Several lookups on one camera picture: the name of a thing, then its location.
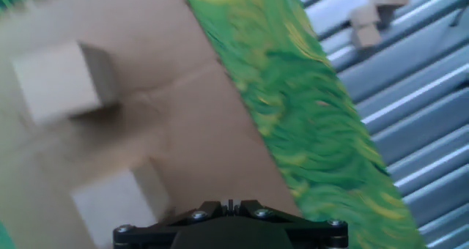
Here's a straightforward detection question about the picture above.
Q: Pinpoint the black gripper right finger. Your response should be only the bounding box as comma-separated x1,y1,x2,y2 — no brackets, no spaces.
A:
232,199,350,249

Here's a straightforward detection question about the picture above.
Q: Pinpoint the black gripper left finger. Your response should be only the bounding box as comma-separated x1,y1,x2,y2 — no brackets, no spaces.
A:
112,200,231,249

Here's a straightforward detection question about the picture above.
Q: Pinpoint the large wooden cube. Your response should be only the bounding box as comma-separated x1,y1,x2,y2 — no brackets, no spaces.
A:
70,160,172,249
12,40,120,126

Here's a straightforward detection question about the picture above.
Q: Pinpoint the brown cardboard sheet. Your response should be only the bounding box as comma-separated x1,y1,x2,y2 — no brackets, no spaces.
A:
0,0,302,249

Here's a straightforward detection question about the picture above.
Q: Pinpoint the painted landscape cloth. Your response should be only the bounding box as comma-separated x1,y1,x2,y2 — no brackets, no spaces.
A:
0,0,428,249

